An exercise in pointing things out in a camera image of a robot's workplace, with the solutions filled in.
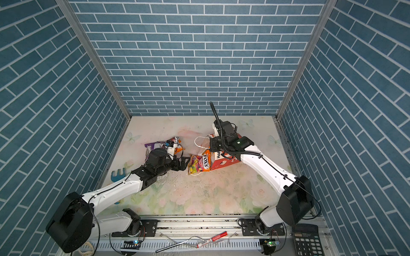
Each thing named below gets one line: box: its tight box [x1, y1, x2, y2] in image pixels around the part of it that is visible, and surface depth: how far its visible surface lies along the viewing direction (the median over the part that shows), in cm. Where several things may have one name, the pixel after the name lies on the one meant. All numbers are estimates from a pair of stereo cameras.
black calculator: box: [292, 223, 325, 256], surface depth 71 cm
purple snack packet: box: [144, 141, 165, 162], surface depth 99 cm
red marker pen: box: [196, 230, 228, 248], surface depth 72 cm
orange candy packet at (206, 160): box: [202, 148, 211, 172], surface depth 93 cm
